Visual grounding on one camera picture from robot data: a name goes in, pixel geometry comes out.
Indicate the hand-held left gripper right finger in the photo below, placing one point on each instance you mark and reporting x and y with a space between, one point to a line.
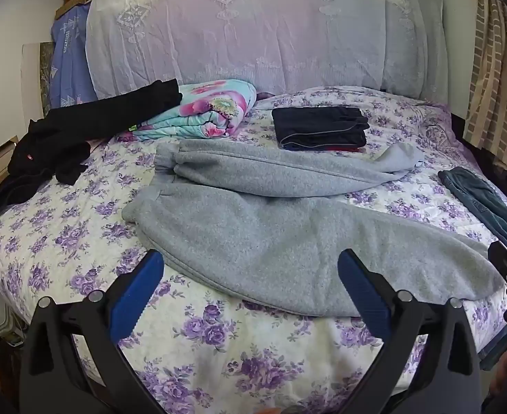
365 293

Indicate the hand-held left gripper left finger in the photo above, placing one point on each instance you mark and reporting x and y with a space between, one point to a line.
137 293

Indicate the grey sweatpants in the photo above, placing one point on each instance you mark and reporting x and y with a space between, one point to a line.
257 233

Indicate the teal pants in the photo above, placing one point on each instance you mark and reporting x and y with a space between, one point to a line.
469 187

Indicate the folded navy pants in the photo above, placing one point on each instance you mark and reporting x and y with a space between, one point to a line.
318 127

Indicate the black pants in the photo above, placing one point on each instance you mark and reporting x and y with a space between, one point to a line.
85 125

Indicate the bed with purple floral sheet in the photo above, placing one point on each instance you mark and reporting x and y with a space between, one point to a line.
106 233

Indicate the beige checked curtain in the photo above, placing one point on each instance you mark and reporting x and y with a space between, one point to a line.
495 73

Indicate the folded floral blanket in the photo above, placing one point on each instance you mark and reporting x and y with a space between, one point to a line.
210 112

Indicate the canvas painting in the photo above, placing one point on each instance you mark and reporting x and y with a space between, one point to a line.
46 69

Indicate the blue patterned quilt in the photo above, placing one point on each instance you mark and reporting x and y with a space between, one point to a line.
68 60

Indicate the white lace covered bedding pile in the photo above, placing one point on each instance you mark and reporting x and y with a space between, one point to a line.
257 43

